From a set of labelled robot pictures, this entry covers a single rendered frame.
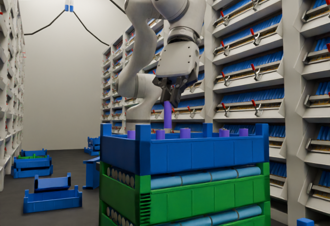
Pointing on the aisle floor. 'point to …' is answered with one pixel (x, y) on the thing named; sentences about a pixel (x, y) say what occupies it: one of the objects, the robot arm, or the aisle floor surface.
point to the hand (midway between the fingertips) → (170, 98)
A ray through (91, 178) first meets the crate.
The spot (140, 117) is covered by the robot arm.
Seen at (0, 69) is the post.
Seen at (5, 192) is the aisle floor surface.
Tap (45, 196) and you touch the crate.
